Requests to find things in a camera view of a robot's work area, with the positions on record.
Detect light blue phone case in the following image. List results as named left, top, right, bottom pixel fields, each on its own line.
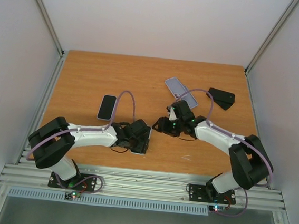
left=130, top=127, right=152, bottom=155

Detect lavender phone case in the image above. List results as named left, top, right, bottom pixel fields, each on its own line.
left=97, top=94, right=119, bottom=122

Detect black phone green edge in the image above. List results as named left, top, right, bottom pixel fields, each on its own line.
left=98, top=94, right=117, bottom=120

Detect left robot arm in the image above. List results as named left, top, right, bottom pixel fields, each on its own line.
left=26, top=117, right=152, bottom=188

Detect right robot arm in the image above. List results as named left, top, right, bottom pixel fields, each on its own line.
left=153, top=100, right=273, bottom=201

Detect black phone case top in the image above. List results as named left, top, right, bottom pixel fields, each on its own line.
left=208, top=88, right=235, bottom=104

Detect left controller board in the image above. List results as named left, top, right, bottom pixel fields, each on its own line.
left=64, top=192, right=82, bottom=200

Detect controller board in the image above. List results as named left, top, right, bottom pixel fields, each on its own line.
left=208, top=205, right=229, bottom=213
left=64, top=192, right=82, bottom=200

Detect right controller board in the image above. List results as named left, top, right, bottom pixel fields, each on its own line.
left=208, top=205, right=229, bottom=213

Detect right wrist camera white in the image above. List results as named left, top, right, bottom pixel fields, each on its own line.
left=167, top=106, right=177, bottom=121

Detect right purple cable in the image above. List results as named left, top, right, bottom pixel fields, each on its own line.
left=165, top=86, right=282, bottom=222

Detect purple cable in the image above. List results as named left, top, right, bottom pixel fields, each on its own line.
left=165, top=86, right=282, bottom=222
left=25, top=81, right=139, bottom=171

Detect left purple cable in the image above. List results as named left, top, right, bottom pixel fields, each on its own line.
left=25, top=81, right=139, bottom=171

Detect grey slotted cable duct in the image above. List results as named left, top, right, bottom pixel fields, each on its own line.
left=7, top=187, right=209, bottom=216

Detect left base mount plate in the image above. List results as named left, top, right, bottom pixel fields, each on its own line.
left=47, top=172, right=98, bottom=192

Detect base mount plate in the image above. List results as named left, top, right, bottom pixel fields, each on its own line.
left=47, top=172, right=98, bottom=192
left=185, top=183, right=236, bottom=205

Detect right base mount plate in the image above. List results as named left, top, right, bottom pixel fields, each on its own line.
left=185, top=183, right=236, bottom=205

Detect aluminium rail frame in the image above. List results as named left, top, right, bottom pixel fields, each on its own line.
left=0, top=158, right=286, bottom=212

